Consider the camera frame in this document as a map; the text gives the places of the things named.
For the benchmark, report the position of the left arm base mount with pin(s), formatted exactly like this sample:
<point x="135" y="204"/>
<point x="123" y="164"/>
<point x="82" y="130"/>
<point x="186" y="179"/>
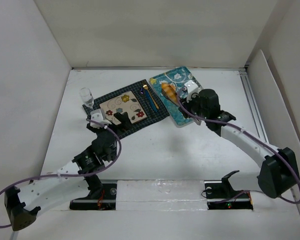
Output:
<point x="105" y="200"/>

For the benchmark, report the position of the square floral ceramic plate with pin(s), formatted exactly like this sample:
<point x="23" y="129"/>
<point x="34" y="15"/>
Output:
<point x="126" y="102"/>

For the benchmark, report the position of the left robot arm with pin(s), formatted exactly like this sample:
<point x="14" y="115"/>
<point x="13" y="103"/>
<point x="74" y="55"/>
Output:
<point x="78" y="178"/>

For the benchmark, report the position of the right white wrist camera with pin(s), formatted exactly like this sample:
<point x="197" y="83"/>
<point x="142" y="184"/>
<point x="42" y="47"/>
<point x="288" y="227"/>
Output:
<point x="191" y="88"/>

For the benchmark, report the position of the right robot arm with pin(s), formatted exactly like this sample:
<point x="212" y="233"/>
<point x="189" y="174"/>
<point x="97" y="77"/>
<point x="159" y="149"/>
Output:
<point x="278" y="167"/>

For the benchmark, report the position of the dark metallic spoon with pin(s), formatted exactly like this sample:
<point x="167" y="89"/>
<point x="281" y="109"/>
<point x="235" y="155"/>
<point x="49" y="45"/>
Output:
<point x="142" y="91"/>

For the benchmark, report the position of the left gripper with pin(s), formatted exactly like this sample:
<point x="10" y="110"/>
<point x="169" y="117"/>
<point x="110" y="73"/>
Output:
<point x="114" y="125"/>

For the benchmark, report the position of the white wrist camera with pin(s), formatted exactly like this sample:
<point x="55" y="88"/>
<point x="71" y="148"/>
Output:
<point x="98" y="119"/>
<point x="191" y="88"/>

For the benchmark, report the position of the dark checked placemat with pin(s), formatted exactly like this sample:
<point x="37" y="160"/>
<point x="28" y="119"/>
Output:
<point x="143" y="107"/>

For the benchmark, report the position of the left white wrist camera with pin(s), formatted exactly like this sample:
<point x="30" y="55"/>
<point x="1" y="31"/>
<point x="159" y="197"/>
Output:
<point x="98" y="119"/>

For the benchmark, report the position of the blue knife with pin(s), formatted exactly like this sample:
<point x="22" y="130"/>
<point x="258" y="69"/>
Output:
<point x="151" y="100"/>

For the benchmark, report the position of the clear wine glass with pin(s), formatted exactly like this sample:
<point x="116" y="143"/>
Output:
<point x="87" y="97"/>

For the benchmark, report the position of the teal floral tray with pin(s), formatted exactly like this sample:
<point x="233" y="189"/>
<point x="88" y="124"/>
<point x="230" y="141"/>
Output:
<point x="177" y="77"/>

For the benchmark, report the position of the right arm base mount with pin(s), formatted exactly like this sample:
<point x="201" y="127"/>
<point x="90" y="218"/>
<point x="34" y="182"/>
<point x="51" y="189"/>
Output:
<point x="220" y="195"/>

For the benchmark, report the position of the metal tongs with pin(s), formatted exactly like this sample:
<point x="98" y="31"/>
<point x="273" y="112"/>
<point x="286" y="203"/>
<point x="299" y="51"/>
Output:
<point x="189" y="117"/>

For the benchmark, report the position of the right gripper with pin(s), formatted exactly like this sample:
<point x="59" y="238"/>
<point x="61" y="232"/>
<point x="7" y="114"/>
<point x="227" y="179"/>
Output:
<point x="185" y="103"/>

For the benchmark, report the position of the striped orange bread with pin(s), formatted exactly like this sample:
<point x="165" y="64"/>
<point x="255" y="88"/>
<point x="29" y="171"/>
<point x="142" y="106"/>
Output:
<point x="169" y="92"/>

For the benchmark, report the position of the aluminium frame rail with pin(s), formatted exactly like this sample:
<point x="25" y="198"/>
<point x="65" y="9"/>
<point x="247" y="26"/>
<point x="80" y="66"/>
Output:
<point x="257" y="119"/>

